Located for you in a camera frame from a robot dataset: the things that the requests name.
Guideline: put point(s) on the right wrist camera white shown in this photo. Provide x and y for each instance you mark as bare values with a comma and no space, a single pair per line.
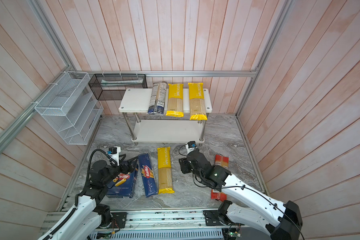
191,146

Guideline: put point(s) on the white wire mesh organizer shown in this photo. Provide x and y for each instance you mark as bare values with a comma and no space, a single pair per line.
72,113

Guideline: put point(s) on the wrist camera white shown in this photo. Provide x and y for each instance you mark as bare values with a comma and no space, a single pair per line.
113,153
191,146

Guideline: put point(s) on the aluminium front rail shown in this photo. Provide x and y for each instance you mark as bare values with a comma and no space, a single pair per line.
166,219

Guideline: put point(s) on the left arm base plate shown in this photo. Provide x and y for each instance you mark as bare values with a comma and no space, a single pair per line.
117,220

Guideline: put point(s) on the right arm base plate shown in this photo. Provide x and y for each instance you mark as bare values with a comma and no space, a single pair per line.
216,218

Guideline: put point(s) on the blue Barilla spaghetti box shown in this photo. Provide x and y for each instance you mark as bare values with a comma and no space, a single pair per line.
148,177

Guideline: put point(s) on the black mesh basket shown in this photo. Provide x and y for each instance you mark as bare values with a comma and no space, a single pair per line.
112,87

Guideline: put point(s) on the blue Barilla rigatoni box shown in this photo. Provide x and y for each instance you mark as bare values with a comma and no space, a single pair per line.
123,186

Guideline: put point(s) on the yellow Pastatime spaghetti bag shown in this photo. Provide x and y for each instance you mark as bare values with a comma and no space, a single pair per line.
197,102
175,101
165,171

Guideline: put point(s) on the red-end spaghetti bag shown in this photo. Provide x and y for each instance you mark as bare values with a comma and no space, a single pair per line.
224,162

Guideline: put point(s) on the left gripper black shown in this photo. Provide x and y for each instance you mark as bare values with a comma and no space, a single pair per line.
130,167

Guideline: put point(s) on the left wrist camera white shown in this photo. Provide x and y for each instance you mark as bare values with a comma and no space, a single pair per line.
113,153

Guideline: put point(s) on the blue-end spaghetti bag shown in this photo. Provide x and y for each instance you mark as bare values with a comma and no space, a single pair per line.
157,99

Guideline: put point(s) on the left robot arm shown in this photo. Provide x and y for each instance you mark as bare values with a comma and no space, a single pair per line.
88,213

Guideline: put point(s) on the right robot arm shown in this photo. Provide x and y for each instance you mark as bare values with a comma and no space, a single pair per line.
280,221

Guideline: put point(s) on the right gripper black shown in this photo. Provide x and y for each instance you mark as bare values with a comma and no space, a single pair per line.
184,164

